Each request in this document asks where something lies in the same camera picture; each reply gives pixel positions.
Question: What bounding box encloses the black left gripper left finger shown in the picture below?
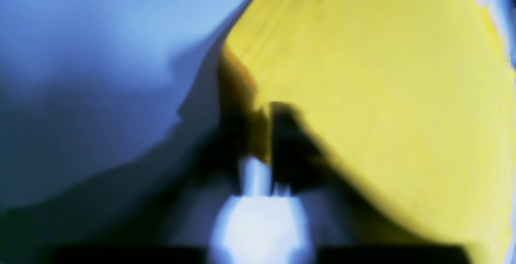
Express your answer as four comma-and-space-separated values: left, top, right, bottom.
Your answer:
193, 108, 249, 192

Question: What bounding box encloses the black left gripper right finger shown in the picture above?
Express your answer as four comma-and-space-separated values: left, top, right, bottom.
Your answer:
270, 102, 331, 194

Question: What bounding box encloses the orange T-shirt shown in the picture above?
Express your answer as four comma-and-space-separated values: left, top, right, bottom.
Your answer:
226, 0, 515, 264

